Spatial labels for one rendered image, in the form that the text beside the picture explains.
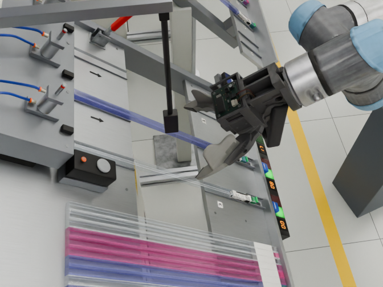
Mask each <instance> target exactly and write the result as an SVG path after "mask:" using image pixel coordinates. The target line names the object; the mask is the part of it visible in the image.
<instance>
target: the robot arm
mask: <svg viewBox="0 0 383 287"><path fill-rule="evenodd" d="M288 29H289V31H290V33H291V34H292V36H293V37H294V38H295V40H296V41H297V43H298V45H300V46H302V47H303V48H304V49H305V50H306V52H305V53H303V54H301V55H300V56H298V57H296V58H294V59H292V60H290V61H288V62H286V63H285V64H284V67H283V66H282V67H280V68H279V67H278V66H277V65H276V63H275V62H273V63H271V64H270V65H268V66H266V67H264V68H262V69H260V70H258V71H256V72H254V73H252V74H250V75H248V76H246V77H244V78H243V77H242V76H241V75H240V74H239V73H238V72H236V73H234V74H232V75H230V76H228V77H227V78H225V79H223V80H221V81H219V82H217V83H215V84H213V85H211V86H210V89H211V90H212V91H213V92H211V95H208V94H206V93H205V92H203V91H201V90H199V89H192V90H191V92H192V94H193V96H194V98H195V100H194V101H191V102H190V103H188V104H186V105H184V108H185V109H187V110H190V111H193V112H199V111H204V112H210V111H214V112H215V116H216V119H217V122H218V123H219V124H220V125H221V128H223V129H224V130H225V131H226V132H228V131H231V132H232V133H233V134H234V135H236V134H239V136H238V137H237V138H235V136H234V135H233V134H229V135H227V136H226V137H225V138H224V139H223V140H222V141H221V142H220V143H219V144H210V145H208V146H207V147H206V148H205V150H204V151H203V157H204V159H205V160H206V162H207V164H208V165H207V166H205V167H203V168H202V169H201V171H200V172H199V173H198V174H197V176H196V177H195V178H196V179H198V180H201V179H204V178H206V177H209V176H211V175H213V174H215V173H217V172H219V171H221V170H222V169H224V168H225V167H227V166H228V165H229V166H230V165H232V164H233V163H234V162H236V161H237V160H239V159H240V158H242V157H243V156H244V155H245V154H247V153H248V152H249V151H250V149H251V148H252V147H253V145H254V143H255V141H256V139H257V138H258V137H259V136H260V134H261V136H262V137H263V139H264V141H265V143H266V146H267V147H268V148H270V147H276V146H279V145H280V142H281V139H282V134H283V129H284V124H285V121H286V116H287V111H288V106H289V107H290V108H291V110H293V111H296V110H298V109H300V108H302V106H305V107H307V106H309V105H312V104H314V103H316V102H319V101H320V100H322V99H325V98H327V97H329V96H331V95H334V94H336V93H339V92H341V91H342V93H343V94H344V95H345V98H346V100H347V101H348V102H349V103H350V104H351V105H353V106H354V107H355V108H357V109H359V110H364V111H371V110H376V109H378V108H380V107H382V106H383V0H351V1H348V2H345V3H342V4H339V5H336V6H333V7H330V8H326V5H325V4H322V3H321V2H319V1H317V0H309V1H306V2H304V3H302V4H301V5H300V6H299V7H298V8H297V9H296V10H295V11H294V12H293V13H292V15H291V17H290V20H289V22H288ZM229 79H232V80H233V81H232V82H230V83H228V84H226V85H224V86H222V87H219V86H218V85H220V84H221V83H223V82H225V81H227V80H229Z"/></svg>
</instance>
